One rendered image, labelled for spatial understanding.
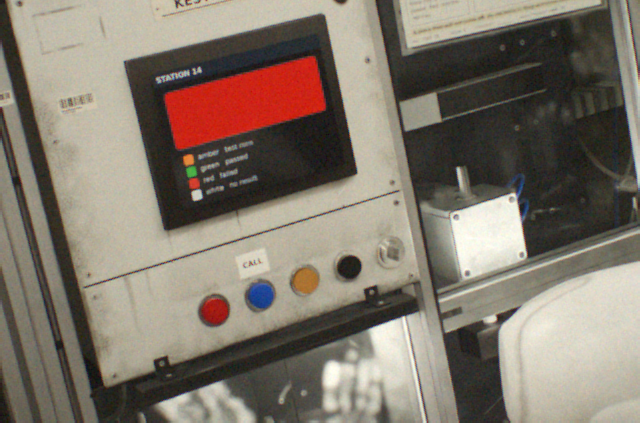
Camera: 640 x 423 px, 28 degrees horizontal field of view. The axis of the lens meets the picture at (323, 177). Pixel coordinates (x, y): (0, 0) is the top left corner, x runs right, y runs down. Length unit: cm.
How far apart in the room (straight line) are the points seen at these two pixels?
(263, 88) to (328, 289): 27
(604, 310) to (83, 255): 67
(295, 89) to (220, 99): 9
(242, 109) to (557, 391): 62
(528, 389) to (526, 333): 4
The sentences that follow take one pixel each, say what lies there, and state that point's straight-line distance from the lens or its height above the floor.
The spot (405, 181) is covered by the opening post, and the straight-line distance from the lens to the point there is 160.
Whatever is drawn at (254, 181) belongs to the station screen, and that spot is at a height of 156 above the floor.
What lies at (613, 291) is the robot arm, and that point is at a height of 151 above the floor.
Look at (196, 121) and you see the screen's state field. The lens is 146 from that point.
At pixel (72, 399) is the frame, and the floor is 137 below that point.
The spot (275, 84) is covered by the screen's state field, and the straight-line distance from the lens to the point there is 149.
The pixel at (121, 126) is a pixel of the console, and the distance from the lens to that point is 145.
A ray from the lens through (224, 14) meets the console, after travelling 149.
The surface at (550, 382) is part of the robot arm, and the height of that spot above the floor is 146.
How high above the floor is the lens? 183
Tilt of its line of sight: 11 degrees down
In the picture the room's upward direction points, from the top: 12 degrees counter-clockwise
